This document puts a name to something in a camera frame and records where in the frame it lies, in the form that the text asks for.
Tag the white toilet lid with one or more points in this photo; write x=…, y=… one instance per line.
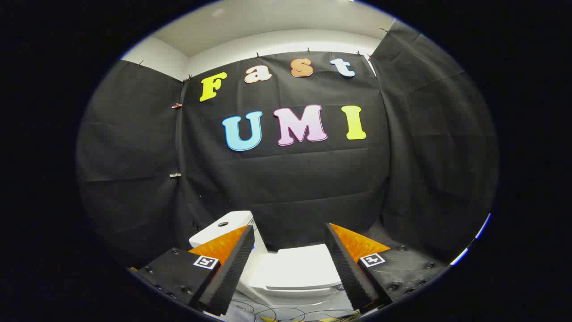
x=299, y=266

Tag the white ceramic toilet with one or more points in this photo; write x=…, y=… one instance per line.
x=210, y=235

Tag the black backdrop cloth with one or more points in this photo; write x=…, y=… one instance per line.
x=290, y=188

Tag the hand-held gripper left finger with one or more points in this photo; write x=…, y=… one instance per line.
x=232, y=273

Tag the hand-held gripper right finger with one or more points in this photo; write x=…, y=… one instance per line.
x=346, y=268

